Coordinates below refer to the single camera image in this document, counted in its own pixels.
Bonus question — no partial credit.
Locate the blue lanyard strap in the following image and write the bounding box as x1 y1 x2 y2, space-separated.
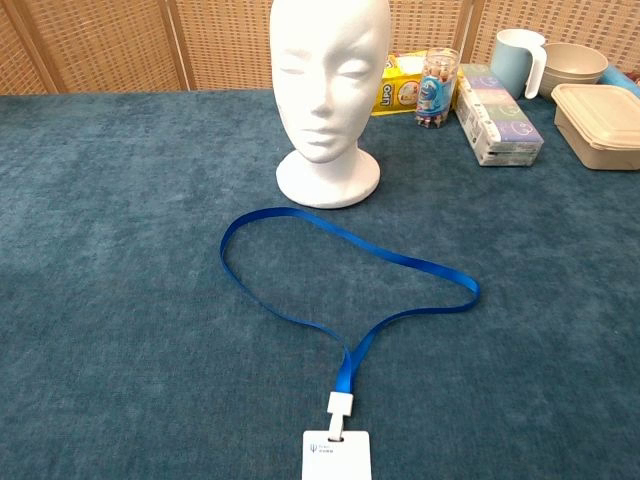
219 205 481 435

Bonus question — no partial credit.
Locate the white and blue ID badge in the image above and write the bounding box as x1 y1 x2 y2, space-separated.
301 429 372 480

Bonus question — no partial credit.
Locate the white foam mannequin head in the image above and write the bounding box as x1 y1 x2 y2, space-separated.
268 0 393 210

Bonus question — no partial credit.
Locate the yellow biscuit pack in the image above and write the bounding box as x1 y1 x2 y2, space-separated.
370 49 464 117

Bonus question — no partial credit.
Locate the clear candy jar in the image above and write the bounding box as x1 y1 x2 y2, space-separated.
414 47 461 130

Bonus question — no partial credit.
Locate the teal table cloth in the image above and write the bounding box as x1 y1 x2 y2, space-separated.
0 88 640 480

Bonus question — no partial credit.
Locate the multicolour tissue pack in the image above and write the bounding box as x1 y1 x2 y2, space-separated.
453 63 545 167

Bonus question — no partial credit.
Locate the white measuring scoop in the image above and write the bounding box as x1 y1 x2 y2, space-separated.
489 28 547 100

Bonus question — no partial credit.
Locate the wicker folding screen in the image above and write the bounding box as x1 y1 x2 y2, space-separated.
0 0 640 96

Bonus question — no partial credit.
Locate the beige lidded lunch box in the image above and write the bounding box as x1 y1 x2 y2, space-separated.
551 83 640 171

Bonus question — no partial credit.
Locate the beige bowl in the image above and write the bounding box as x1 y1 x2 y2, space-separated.
538 42 610 104

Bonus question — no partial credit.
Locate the blue cylindrical tube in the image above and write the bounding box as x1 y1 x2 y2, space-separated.
602 67 640 99

